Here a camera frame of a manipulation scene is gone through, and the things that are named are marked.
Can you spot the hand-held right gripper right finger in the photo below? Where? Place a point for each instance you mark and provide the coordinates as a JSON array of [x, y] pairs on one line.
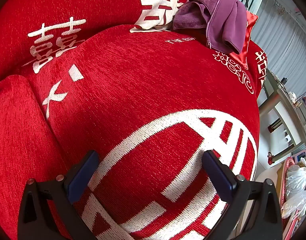
[[217, 177]]

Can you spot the red printed sofa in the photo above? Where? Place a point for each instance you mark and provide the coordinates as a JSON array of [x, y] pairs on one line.
[[133, 85]]

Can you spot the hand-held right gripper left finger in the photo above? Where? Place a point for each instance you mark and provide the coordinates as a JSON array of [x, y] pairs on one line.
[[83, 175]]

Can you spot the white side table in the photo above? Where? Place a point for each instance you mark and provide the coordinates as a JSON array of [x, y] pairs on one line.
[[280, 110]]

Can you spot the red satin pillow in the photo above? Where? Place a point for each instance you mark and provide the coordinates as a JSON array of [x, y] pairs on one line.
[[251, 21]]

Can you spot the white plastic bag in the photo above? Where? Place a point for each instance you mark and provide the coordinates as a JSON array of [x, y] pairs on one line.
[[296, 180]]

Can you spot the purple zip jacket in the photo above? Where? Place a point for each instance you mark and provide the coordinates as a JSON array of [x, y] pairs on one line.
[[229, 20]]

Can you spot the purple towel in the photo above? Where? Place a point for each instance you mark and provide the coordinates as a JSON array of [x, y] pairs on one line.
[[190, 12]]

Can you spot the red striped round box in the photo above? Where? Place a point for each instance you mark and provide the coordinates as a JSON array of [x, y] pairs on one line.
[[284, 177]]

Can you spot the white sheer curtain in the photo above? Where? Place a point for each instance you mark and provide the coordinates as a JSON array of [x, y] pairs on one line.
[[280, 30]]

